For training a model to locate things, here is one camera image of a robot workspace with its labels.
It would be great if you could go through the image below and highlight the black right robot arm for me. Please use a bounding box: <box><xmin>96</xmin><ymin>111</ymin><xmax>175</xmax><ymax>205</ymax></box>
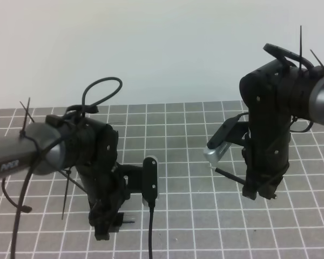
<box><xmin>239</xmin><ymin>59</ymin><xmax>324</xmax><ymax>200</ymax></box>

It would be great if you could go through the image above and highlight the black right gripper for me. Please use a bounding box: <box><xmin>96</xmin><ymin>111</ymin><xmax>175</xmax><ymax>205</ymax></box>
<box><xmin>239</xmin><ymin>59</ymin><xmax>297</xmax><ymax>200</ymax></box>

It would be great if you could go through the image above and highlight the black left camera cable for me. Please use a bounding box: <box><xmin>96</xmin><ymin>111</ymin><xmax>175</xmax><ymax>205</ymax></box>
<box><xmin>147</xmin><ymin>201</ymin><xmax>156</xmax><ymax>259</ymax></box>

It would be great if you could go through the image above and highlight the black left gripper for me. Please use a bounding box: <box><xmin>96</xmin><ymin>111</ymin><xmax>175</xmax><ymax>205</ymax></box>
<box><xmin>75</xmin><ymin>118</ymin><xmax>143</xmax><ymax>241</ymax></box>

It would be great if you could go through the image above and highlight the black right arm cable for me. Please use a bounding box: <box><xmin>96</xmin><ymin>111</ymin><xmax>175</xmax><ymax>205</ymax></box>
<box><xmin>262</xmin><ymin>43</ymin><xmax>318</xmax><ymax>73</ymax></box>

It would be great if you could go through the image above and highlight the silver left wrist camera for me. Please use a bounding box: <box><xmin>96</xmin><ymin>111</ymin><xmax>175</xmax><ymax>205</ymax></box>
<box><xmin>141</xmin><ymin>156</ymin><xmax>159</xmax><ymax>208</ymax></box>

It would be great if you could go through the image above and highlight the grey grid tablecloth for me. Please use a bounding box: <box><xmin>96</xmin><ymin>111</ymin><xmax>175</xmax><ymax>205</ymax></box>
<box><xmin>16</xmin><ymin>101</ymin><xmax>324</xmax><ymax>258</ymax></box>

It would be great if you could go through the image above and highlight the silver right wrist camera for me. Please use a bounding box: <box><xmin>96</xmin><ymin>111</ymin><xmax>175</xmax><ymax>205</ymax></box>
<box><xmin>203</xmin><ymin>117</ymin><xmax>239</xmax><ymax>167</ymax></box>

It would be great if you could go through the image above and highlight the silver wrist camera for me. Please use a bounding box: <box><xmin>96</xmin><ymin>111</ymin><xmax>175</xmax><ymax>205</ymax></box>
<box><xmin>203</xmin><ymin>117</ymin><xmax>239</xmax><ymax>167</ymax></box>
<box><xmin>141</xmin><ymin>156</ymin><xmax>159</xmax><ymax>208</ymax></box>

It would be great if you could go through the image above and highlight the black pen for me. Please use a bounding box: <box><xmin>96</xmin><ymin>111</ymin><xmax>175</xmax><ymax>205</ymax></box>
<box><xmin>211</xmin><ymin>166</ymin><xmax>245</xmax><ymax>185</ymax></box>

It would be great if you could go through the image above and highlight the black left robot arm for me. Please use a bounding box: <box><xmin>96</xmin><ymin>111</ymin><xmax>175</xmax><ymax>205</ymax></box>
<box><xmin>0</xmin><ymin>115</ymin><xmax>147</xmax><ymax>240</ymax></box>

